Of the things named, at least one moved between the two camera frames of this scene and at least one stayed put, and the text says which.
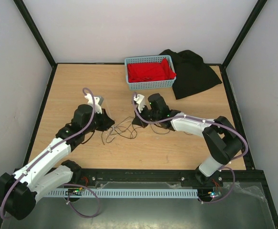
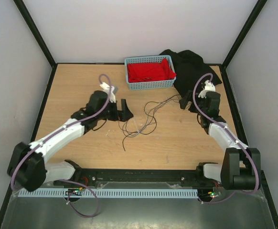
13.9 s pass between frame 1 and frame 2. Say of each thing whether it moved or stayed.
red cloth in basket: stayed
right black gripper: moved
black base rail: stayed
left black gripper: moved
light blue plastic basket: stayed
